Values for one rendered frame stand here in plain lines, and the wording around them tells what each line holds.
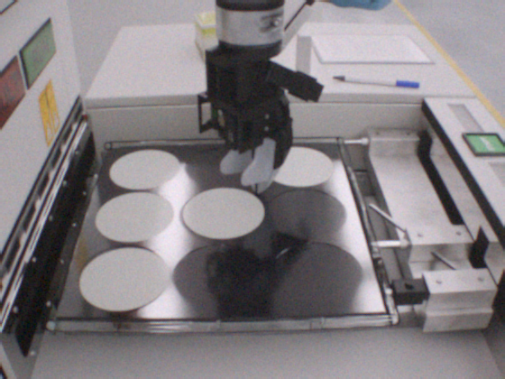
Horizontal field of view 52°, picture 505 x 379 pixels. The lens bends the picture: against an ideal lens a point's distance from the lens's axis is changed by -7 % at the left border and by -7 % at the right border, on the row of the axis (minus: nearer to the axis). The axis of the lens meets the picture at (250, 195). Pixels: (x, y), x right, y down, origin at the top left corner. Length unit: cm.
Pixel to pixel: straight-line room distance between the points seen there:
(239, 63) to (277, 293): 25
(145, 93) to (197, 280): 35
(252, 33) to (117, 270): 30
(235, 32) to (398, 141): 37
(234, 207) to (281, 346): 19
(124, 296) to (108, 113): 36
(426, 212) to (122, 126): 48
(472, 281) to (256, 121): 30
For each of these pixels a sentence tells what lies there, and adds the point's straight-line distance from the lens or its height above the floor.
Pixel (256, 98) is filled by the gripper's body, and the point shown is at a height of 105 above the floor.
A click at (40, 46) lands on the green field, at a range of 70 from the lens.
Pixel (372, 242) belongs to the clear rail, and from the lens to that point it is 67.
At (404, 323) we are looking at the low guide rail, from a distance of 68.
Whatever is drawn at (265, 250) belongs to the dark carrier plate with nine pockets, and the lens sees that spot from 65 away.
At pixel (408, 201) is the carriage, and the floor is 88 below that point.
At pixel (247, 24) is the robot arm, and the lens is 58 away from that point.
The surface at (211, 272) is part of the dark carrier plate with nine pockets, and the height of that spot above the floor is 90.
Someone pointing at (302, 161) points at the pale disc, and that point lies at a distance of 80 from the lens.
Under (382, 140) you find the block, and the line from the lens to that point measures 86.
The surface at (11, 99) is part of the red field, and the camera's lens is 60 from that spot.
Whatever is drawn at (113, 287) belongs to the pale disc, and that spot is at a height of 90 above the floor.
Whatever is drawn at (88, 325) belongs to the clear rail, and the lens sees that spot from 58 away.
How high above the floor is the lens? 133
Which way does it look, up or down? 36 degrees down
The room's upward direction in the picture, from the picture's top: straight up
